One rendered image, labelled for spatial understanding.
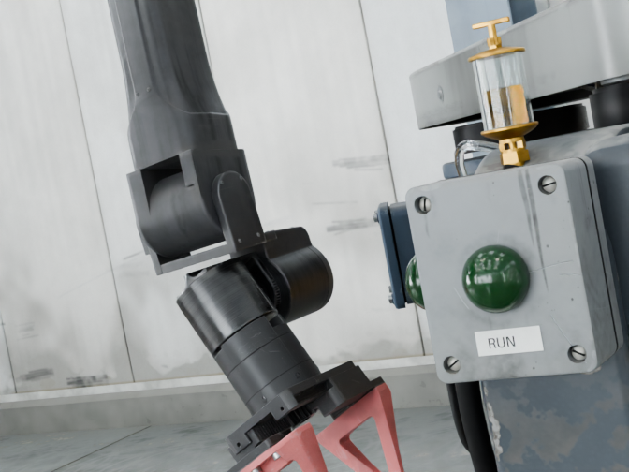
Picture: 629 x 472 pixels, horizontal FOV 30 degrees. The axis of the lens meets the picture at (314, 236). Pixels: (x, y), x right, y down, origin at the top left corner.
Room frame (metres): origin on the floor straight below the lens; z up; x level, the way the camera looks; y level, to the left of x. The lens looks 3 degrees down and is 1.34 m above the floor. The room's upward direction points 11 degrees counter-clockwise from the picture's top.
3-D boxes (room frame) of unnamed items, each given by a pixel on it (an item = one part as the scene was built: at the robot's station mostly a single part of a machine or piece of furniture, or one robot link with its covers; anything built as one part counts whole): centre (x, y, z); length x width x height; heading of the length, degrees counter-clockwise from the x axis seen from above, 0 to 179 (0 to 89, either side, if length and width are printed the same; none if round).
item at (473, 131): (1.06, -0.20, 1.35); 0.12 x 0.12 x 0.04
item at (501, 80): (0.59, -0.11, 1.37); 0.03 x 0.02 x 0.03; 60
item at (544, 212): (0.53, -0.09, 1.29); 0.08 x 0.05 x 0.09; 60
